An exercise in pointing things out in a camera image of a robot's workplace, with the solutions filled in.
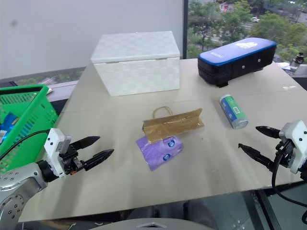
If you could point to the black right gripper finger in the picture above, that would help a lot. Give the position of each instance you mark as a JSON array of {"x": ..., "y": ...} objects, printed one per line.
[
  {"x": 255, "y": 154},
  {"x": 268, "y": 131}
]

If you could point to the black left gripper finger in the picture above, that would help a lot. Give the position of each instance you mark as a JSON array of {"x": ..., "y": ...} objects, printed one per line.
[
  {"x": 86, "y": 141},
  {"x": 99, "y": 157}
]

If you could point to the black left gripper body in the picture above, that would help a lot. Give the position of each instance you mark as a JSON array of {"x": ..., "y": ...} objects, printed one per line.
[{"x": 71, "y": 160}]

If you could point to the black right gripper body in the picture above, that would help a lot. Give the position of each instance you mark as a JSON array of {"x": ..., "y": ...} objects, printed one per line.
[{"x": 284, "y": 153}]

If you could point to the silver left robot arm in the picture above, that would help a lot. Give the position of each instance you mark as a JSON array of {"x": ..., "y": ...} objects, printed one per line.
[{"x": 14, "y": 189}]

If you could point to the green plastic shopping basket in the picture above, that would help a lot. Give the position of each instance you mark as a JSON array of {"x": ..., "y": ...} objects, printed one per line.
[{"x": 26, "y": 124}]

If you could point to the purple tissue pack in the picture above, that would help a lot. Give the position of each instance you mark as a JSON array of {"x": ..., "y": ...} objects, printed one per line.
[{"x": 159, "y": 151}]

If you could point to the blue plastic snack packet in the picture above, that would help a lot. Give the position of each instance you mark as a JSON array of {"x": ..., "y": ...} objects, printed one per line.
[{"x": 8, "y": 124}]

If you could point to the blue and black case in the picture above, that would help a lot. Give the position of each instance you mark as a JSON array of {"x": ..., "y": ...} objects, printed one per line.
[{"x": 236, "y": 60}]

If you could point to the white lidded storage box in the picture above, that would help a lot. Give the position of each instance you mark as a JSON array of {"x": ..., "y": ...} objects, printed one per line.
[{"x": 136, "y": 62}]

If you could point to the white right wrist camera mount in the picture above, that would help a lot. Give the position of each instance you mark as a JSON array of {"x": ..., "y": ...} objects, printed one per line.
[{"x": 295, "y": 146}]

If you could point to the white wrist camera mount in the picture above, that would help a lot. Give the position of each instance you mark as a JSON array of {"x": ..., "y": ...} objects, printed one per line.
[
  {"x": 54, "y": 146},
  {"x": 295, "y": 146}
]

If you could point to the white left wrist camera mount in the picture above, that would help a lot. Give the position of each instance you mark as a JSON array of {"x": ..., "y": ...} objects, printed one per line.
[{"x": 54, "y": 146}]

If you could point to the dark window frame post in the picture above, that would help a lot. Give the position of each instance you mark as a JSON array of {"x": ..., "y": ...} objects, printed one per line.
[{"x": 184, "y": 28}]

